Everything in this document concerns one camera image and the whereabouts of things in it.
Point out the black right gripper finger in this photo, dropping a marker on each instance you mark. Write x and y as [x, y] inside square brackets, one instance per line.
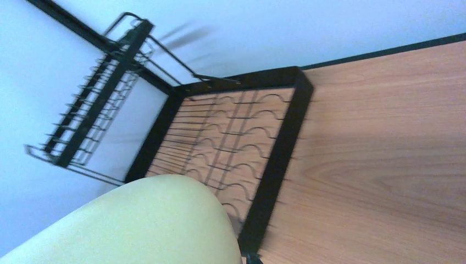
[253, 259]

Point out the black wire dish rack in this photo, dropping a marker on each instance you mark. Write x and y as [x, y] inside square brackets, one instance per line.
[235, 135]

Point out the yellow ceramic mug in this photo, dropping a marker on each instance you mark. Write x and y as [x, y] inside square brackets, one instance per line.
[162, 219]

